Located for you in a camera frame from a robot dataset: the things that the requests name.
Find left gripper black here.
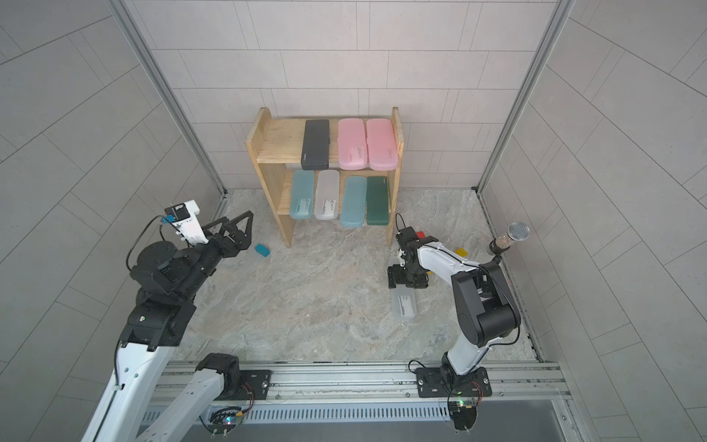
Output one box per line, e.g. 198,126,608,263
176,212,254,301

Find clear white pencil case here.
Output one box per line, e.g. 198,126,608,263
391,285,417,320

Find black pencil case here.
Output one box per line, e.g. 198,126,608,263
300,120,331,171

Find pink pencil case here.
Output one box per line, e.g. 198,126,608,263
337,118,367,171
366,119,399,171

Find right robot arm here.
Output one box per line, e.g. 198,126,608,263
387,225,521,406

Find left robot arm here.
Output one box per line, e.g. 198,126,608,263
83,201,256,441

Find light teal pencil case left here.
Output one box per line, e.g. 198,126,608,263
289,169,315,220

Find light teal pencil case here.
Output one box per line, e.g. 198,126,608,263
340,176,367,228
289,169,315,220

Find light teal pencil case right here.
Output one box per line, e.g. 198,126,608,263
340,176,367,228

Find dark green pencil case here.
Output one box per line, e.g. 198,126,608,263
366,176,390,226

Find wooden two-tier shelf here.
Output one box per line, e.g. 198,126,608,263
246,107,402,248

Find frosted white pencil case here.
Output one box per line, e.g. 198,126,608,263
314,169,340,221

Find small teal block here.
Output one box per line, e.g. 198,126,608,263
254,244,271,257

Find silver microphone on stand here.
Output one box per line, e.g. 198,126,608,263
489,221,530,256

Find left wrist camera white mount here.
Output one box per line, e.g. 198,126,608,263
163,200,208,246

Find right circuit board with wires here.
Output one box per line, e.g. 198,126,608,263
447,396,483,432

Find circuit board with wires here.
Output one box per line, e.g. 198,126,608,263
447,396,483,432
199,406,245,438

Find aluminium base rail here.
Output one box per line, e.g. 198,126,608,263
194,361,576,430

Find left circuit board with wires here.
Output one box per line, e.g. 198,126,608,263
199,406,245,438

